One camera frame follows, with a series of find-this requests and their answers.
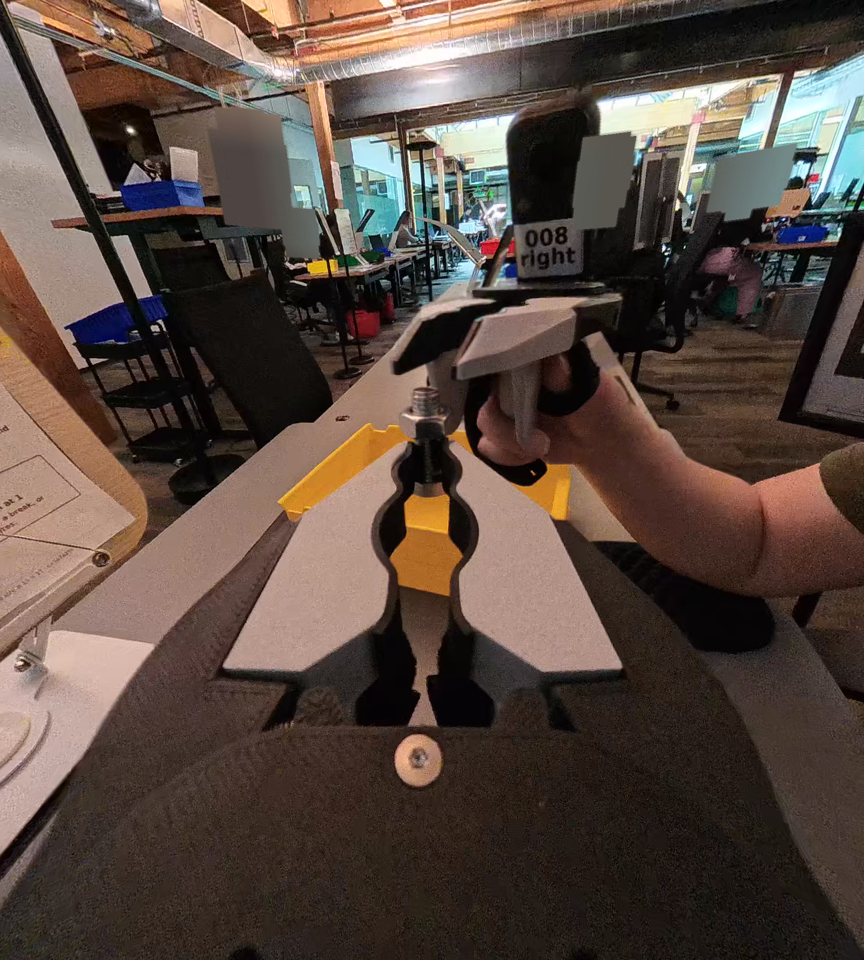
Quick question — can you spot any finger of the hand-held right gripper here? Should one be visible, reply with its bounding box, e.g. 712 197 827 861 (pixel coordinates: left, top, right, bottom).
453 309 580 460
390 300 496 411

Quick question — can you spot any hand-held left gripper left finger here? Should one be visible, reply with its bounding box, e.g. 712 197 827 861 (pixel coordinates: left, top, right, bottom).
222 442 418 727

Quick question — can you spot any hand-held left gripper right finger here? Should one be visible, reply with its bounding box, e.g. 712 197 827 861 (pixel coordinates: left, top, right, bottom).
428 441 624 727

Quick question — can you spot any silver hex bolt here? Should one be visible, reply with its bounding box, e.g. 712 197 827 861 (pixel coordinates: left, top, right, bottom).
409 386 453 499

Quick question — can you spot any yellow plastic bin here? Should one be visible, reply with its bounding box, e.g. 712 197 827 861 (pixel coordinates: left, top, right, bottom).
278 423 574 598

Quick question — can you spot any person's right forearm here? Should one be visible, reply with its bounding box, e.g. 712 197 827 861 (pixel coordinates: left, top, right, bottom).
649 420 864 599

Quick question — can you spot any person's right hand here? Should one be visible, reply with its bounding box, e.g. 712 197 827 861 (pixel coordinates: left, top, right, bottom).
475 352 674 472

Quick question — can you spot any thin black lamp stand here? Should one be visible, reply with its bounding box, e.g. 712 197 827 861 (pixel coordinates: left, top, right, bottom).
345 270 376 368
324 210 364 381

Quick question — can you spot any black office chair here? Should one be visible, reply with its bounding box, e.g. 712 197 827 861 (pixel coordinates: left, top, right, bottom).
618 210 727 411

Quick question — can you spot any black oblong pouch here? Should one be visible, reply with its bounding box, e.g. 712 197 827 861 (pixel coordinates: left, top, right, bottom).
597 540 776 654

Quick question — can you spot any white stand base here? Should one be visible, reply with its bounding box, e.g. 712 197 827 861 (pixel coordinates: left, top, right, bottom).
0 630 157 910

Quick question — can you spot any black shelf cart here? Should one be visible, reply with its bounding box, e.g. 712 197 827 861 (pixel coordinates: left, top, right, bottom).
72 330 213 465

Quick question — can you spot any black framed marker sign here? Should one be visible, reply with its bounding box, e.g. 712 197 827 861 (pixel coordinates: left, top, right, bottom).
777 210 864 441

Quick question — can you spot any wooden sheet board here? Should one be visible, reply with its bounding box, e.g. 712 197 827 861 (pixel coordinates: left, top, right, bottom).
0 292 150 691

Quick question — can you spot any standing desk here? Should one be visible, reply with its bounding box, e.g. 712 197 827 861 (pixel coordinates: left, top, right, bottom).
53 206 284 301

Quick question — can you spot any silver ventilation duct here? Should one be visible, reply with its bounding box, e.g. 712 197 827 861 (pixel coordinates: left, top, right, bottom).
113 0 864 85

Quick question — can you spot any wooden post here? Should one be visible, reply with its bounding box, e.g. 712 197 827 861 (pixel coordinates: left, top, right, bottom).
306 81 341 216
0 142 119 445

